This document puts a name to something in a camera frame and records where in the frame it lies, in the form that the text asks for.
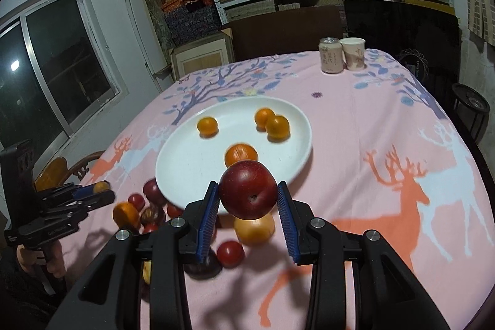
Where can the grey stone slab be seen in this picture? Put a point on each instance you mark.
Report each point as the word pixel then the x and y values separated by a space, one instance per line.
pixel 156 17

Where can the pink deer print tablecloth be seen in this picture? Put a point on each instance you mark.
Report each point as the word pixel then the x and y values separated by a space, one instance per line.
pixel 348 144

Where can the person's left hand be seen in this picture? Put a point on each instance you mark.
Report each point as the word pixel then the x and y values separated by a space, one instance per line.
pixel 58 260

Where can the black round stool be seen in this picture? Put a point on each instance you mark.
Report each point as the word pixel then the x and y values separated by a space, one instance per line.
pixel 470 109

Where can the white narrow board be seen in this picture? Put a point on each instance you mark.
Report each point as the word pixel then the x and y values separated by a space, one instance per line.
pixel 149 51

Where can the dark purple plum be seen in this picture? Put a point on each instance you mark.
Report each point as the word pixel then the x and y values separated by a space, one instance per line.
pixel 209 270

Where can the beige paper cup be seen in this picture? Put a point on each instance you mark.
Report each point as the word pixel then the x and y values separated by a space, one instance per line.
pixel 354 53

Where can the pale yellow pepino melon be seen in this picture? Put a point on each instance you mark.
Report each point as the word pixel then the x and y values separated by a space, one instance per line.
pixel 147 272

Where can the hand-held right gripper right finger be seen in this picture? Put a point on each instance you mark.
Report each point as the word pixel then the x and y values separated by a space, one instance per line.
pixel 286 225

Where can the wooden chair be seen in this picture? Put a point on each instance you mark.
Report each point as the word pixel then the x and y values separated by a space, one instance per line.
pixel 50 171

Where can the cardboard box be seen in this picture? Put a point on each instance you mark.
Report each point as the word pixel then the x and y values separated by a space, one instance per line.
pixel 199 57

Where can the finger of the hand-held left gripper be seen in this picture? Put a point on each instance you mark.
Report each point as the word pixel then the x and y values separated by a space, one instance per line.
pixel 96 200
pixel 83 192

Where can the sliding glass window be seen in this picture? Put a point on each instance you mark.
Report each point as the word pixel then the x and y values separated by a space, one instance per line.
pixel 58 75

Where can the person's left forearm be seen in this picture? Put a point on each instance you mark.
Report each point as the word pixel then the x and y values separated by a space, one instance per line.
pixel 23 299

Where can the brown board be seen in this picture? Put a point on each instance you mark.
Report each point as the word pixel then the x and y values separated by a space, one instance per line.
pixel 282 32

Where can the small round yellow-orange fruit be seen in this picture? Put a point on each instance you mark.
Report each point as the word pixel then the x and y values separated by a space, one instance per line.
pixel 101 187

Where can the black panel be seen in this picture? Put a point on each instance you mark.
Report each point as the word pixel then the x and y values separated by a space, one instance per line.
pixel 402 28

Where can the large orange mandarin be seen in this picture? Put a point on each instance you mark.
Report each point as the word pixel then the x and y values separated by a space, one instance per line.
pixel 125 216
pixel 239 154

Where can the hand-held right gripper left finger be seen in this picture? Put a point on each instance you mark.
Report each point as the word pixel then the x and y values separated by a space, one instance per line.
pixel 205 225

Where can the red plum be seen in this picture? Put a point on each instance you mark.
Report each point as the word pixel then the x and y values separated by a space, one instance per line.
pixel 154 190
pixel 247 187

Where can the beige drink can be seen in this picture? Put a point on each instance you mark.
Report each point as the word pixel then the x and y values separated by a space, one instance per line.
pixel 330 57

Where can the yellow tomato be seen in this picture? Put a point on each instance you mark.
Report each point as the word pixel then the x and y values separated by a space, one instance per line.
pixel 255 233

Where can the small orange mandarin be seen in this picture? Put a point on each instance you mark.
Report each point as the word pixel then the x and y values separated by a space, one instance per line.
pixel 278 129
pixel 207 126
pixel 263 116

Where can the white oval plate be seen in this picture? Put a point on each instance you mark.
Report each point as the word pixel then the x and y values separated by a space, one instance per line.
pixel 232 129

